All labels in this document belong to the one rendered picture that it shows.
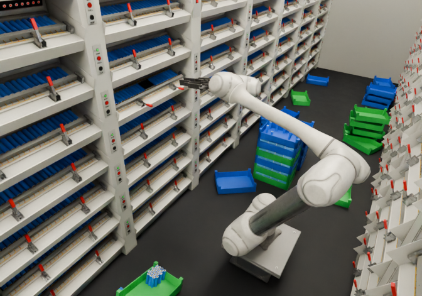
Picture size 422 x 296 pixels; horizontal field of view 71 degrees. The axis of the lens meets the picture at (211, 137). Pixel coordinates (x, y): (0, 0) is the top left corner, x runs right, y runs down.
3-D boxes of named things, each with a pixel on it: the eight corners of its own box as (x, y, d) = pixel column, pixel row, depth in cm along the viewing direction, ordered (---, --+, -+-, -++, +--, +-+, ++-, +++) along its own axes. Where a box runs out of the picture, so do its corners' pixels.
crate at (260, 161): (297, 161, 243) (299, 153, 239) (290, 175, 228) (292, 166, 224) (263, 150, 255) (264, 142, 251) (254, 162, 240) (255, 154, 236)
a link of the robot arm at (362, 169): (341, 132, 121) (327, 144, 112) (382, 160, 114) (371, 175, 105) (324, 154, 129) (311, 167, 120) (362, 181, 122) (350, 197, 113)
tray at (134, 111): (189, 88, 188) (193, 75, 182) (117, 128, 144) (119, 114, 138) (166, 71, 193) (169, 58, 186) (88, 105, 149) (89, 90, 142)
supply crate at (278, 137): (303, 137, 230) (306, 127, 226) (296, 149, 215) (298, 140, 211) (267, 126, 242) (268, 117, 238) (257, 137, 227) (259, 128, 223)
